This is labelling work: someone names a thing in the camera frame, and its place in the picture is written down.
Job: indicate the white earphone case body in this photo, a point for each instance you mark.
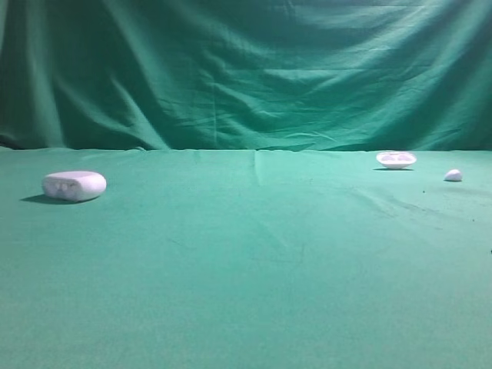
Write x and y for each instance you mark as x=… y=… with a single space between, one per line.
x=74 y=186

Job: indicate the white earphone case lid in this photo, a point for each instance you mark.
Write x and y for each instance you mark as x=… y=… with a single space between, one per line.
x=396 y=160

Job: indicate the green table cloth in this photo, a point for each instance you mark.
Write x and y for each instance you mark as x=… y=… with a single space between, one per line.
x=247 y=259

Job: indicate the green backdrop cloth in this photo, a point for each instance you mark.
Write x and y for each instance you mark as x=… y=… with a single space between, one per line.
x=254 y=75

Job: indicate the small white earbud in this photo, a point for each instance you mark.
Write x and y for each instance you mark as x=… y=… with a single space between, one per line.
x=453 y=175

